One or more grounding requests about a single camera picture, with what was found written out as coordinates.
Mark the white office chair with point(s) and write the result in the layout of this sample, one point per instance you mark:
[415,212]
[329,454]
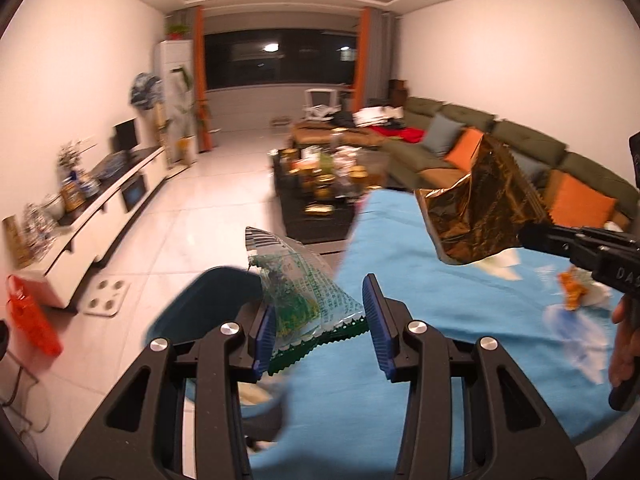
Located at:
[322,102]

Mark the blue tablecloth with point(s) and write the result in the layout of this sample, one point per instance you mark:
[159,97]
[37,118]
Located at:
[450,335]

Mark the vase with flowers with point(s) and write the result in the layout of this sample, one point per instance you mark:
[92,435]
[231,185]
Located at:
[72,157]

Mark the gold decorative stand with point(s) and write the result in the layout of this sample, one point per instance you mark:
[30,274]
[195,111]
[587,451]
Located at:
[162,130]

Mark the white bathroom scale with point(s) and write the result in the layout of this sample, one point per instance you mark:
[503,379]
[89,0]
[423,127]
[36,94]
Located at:
[106,297]

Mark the gold foil snack wrapper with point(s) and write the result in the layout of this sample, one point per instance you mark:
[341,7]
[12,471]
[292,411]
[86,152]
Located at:
[475,210]

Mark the black coffee table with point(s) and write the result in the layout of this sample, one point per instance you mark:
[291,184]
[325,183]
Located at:
[310,225]

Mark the glass ornament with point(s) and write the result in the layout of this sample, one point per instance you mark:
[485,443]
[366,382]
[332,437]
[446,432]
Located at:
[37,227]

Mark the group of glass jars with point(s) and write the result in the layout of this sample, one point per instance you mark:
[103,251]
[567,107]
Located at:
[320,170]

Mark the tall brown paper box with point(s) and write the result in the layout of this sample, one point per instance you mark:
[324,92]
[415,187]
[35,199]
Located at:
[15,242]

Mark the green printed clear wrapper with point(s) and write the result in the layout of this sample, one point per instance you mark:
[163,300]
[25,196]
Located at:
[300,295]

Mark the blue patterned cloth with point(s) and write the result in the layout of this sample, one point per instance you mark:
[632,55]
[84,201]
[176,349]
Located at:
[146,90]

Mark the small potted plant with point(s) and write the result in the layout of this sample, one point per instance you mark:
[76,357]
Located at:
[177,31]

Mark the brown wooden cabinet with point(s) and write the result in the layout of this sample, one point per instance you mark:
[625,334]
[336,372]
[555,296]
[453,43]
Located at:
[398,92]

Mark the tall plant in yellow pot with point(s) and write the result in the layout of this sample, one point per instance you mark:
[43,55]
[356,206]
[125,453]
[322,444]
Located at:
[186,145]

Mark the pile of white clothes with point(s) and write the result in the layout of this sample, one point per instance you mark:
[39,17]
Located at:
[372,117]

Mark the red cloth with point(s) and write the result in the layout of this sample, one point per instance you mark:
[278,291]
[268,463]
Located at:
[400,135]

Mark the white black tv cabinet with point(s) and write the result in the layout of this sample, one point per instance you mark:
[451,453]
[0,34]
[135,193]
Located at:
[110,210]

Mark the flat gold box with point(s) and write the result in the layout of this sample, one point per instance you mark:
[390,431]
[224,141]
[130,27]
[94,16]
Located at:
[320,210]

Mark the dark blue trash bin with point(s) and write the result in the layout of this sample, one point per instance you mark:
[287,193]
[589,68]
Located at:
[200,300]

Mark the brown leather ottoman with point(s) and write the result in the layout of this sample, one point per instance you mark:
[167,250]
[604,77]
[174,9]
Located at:
[320,135]

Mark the blue clear plastic bag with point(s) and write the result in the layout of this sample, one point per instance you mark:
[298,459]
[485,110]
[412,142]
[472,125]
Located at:
[110,169]

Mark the small black monitor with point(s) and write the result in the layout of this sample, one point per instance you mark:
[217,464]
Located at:
[125,135]

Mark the small grey floor tray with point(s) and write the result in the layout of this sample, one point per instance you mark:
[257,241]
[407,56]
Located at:
[280,121]

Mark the white standing air conditioner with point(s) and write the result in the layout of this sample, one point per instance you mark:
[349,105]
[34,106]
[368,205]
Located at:
[170,110]

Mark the orange grey curtain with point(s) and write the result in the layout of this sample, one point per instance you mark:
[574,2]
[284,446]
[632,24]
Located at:
[367,60]
[201,80]

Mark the glass side table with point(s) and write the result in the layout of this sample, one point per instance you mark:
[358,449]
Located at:
[20,400]

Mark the orange plastic bag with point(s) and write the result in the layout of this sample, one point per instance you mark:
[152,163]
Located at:
[35,315]

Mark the brown snack wrapper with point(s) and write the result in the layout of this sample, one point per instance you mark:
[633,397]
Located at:
[575,290]

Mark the dark window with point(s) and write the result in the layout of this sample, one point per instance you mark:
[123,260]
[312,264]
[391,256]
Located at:
[280,60]

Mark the black clothes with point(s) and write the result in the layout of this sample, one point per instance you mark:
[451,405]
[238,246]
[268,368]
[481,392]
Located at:
[342,119]

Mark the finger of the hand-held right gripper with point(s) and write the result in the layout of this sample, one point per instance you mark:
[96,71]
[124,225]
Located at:
[550,246]
[550,231]

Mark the blue white porcelain jar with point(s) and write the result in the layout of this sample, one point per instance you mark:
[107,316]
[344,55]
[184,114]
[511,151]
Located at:
[91,189]

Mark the green brown sofa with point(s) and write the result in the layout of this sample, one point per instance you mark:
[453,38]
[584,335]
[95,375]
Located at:
[515,135]

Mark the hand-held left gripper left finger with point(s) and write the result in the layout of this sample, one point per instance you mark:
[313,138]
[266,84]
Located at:
[265,345]

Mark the orange cushion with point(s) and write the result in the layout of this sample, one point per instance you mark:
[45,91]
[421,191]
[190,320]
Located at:
[462,152]
[580,202]

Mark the white ceramic jar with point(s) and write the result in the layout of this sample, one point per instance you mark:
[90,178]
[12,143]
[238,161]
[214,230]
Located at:
[55,207]

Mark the person's right hand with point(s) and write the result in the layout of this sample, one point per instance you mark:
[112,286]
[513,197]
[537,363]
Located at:
[625,345]

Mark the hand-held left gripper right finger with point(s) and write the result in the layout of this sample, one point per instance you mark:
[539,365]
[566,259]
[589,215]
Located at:
[375,320]

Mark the grey blue cushion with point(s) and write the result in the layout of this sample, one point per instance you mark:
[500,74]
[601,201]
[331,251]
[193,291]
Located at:
[442,135]

